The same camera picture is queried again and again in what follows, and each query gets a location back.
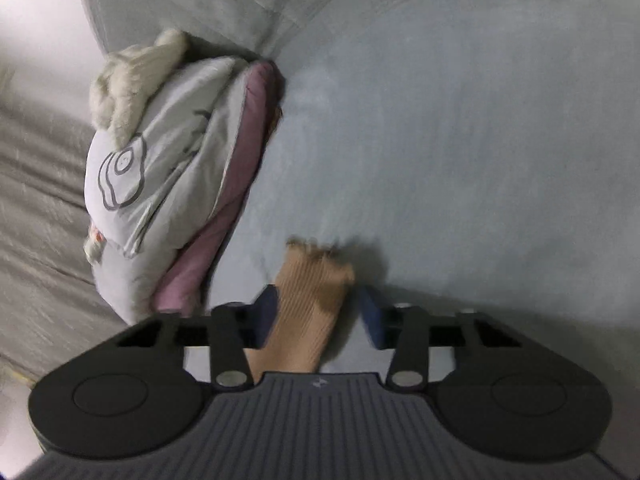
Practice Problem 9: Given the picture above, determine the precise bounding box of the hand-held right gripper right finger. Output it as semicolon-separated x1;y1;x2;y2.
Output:
356;285;532;392

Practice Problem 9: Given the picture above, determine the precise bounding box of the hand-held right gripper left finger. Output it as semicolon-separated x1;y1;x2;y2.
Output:
107;284;279;391

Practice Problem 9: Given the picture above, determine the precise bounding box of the brown knit garment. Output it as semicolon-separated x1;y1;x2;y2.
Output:
244;240;357;374

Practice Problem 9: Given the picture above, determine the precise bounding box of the pink folded garment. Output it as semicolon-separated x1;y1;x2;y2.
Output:
152;60;286;317

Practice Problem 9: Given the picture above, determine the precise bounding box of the grey printed pillow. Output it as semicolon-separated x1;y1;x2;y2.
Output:
82;56;252;326

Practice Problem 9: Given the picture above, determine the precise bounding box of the blue-grey bed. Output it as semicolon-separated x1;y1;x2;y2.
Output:
72;0;640;386

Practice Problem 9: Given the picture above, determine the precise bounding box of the grey quilt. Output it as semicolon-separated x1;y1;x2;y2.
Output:
0;62;132;378

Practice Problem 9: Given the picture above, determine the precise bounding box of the white plush toy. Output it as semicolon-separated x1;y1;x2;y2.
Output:
88;29;191;147

